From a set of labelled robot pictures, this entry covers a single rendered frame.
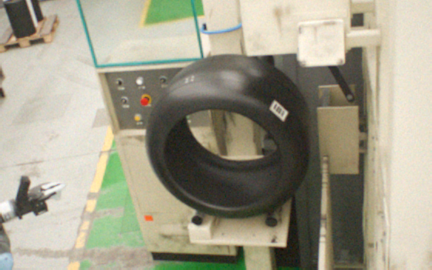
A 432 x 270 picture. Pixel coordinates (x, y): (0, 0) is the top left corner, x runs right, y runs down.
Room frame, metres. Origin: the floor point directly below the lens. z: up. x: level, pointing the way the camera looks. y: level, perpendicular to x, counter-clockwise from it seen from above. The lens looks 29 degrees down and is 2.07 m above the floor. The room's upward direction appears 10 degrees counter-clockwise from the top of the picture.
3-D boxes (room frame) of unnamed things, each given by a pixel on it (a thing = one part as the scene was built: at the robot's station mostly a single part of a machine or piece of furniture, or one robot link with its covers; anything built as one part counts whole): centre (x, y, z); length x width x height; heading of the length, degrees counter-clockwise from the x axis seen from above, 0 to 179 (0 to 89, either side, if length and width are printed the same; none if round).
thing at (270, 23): (1.37, -0.32, 1.71); 0.61 x 0.25 x 0.15; 163
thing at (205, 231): (1.62, 0.06, 0.83); 0.36 x 0.09 x 0.06; 163
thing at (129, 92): (2.37, 0.19, 0.63); 0.56 x 0.41 x 1.27; 73
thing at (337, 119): (1.68, -0.50, 1.05); 0.20 x 0.15 x 0.30; 163
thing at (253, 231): (1.58, -0.07, 0.80); 0.37 x 0.36 x 0.02; 73
